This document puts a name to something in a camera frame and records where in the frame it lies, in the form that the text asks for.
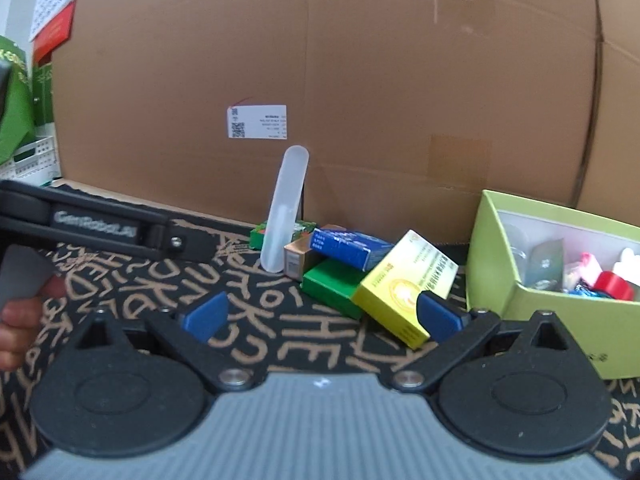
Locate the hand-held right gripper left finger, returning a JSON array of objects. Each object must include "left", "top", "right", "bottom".
[{"left": 65, "top": 290, "right": 253, "bottom": 394}]

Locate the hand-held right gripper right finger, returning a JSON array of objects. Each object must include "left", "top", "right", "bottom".
[{"left": 390, "top": 289, "right": 584, "bottom": 394}]

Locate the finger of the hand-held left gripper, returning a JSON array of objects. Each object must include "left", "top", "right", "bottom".
[{"left": 166, "top": 217, "right": 222, "bottom": 263}]

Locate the yellow medicine box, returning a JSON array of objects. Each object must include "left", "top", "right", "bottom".
[{"left": 351, "top": 230, "right": 460, "bottom": 350}]

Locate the light green storage box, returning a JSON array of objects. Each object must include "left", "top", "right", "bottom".
[{"left": 466, "top": 189, "right": 640, "bottom": 381}]

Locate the person's left hand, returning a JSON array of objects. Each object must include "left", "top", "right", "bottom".
[{"left": 0, "top": 274, "right": 69, "bottom": 373}]

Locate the small green red box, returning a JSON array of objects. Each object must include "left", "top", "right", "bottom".
[{"left": 250, "top": 220, "right": 317, "bottom": 251}]

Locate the white plastic crate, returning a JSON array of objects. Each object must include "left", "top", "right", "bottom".
[{"left": 0, "top": 135, "right": 61, "bottom": 186}]

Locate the black mat with tan letters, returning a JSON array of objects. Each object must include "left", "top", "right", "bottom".
[{"left": 0, "top": 182, "right": 640, "bottom": 480}]

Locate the translucent white toothbrush case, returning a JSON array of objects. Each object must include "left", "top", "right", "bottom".
[{"left": 260, "top": 145, "right": 311, "bottom": 275}]

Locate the small tan box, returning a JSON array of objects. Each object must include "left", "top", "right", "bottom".
[{"left": 283, "top": 237, "right": 321, "bottom": 281}]

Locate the blue medicine box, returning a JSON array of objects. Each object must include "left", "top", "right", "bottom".
[{"left": 309, "top": 227, "right": 396, "bottom": 272}]

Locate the dark green box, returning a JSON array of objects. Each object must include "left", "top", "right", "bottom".
[{"left": 300, "top": 257, "right": 371, "bottom": 320}]

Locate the large green carton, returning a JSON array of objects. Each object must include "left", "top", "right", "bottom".
[{"left": 0, "top": 35, "right": 36, "bottom": 166}]

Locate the narrow green carton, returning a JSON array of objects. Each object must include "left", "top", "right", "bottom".
[{"left": 31, "top": 62, "right": 56, "bottom": 129}]

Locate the pink packet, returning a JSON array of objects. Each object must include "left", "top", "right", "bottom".
[{"left": 567, "top": 252, "right": 604, "bottom": 284}]

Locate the small white bottle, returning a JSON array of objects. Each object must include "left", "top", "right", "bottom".
[{"left": 617, "top": 247, "right": 640, "bottom": 274}]

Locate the large labelled cardboard box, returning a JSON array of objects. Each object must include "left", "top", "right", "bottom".
[{"left": 50, "top": 0, "right": 606, "bottom": 229}]

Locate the large plain cardboard box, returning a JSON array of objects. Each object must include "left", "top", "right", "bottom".
[{"left": 575, "top": 0, "right": 640, "bottom": 229}]

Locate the red white wall calendar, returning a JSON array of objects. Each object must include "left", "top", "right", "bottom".
[{"left": 27, "top": 0, "right": 86, "bottom": 59}]

